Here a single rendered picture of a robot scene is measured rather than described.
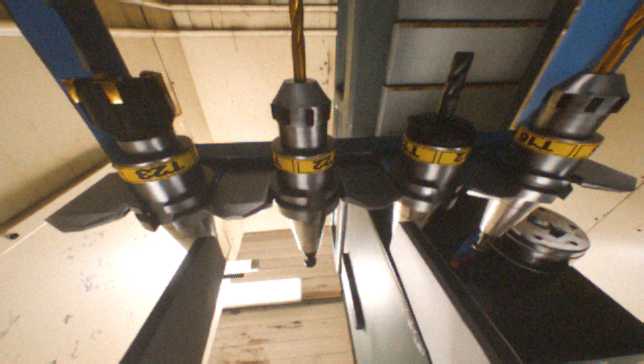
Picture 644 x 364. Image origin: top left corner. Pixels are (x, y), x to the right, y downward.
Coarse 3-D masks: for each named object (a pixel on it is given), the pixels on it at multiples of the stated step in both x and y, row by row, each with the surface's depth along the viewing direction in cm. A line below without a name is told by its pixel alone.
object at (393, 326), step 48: (384, 240) 57; (432, 240) 57; (384, 288) 56; (480, 288) 47; (528, 288) 47; (576, 288) 47; (384, 336) 58; (528, 336) 39; (576, 336) 39; (624, 336) 39
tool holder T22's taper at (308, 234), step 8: (312, 216) 18; (320, 216) 19; (296, 224) 19; (304, 224) 19; (312, 224) 19; (320, 224) 20; (296, 232) 20; (304, 232) 20; (312, 232) 20; (320, 232) 21; (304, 240) 21; (312, 240) 21; (320, 240) 22; (304, 248) 22; (312, 248) 22
